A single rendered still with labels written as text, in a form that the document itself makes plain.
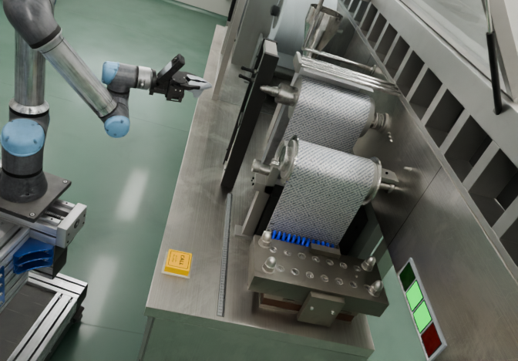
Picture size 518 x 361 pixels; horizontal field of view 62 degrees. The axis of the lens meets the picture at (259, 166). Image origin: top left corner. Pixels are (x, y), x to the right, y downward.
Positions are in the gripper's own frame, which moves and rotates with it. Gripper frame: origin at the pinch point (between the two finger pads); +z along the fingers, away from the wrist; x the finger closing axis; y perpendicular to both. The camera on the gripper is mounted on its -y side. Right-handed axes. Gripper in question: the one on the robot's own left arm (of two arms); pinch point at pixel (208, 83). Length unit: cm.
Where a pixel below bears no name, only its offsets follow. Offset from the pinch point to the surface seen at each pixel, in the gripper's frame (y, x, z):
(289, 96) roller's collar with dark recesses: -13.7, 20.7, 20.0
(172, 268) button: 24, 60, -13
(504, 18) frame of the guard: -65, 61, 33
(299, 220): 7, 54, 23
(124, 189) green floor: 134, -69, -10
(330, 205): -1, 54, 29
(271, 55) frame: -22.0, 12.2, 12.7
